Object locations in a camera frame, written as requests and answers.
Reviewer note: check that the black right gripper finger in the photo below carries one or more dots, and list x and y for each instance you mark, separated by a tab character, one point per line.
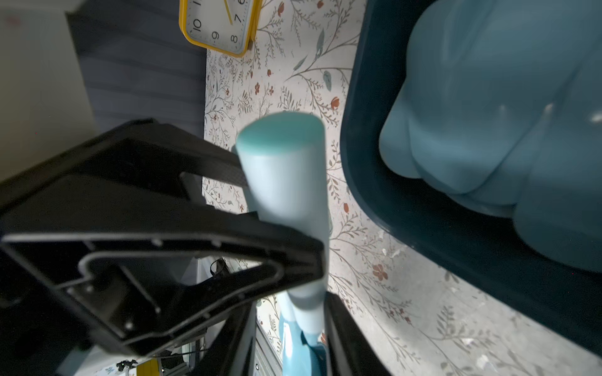
143	153

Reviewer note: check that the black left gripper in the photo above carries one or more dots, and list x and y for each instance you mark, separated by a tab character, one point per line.
130	269

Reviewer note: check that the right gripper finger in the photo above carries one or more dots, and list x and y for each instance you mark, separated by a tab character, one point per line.
233	350
349	351

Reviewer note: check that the light blue shovel front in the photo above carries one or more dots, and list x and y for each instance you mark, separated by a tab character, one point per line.
283	157

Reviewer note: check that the light blue shovel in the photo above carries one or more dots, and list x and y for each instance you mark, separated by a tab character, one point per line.
283	157
500	110

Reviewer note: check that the teal storage box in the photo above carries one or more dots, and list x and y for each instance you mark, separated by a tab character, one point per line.
483	250

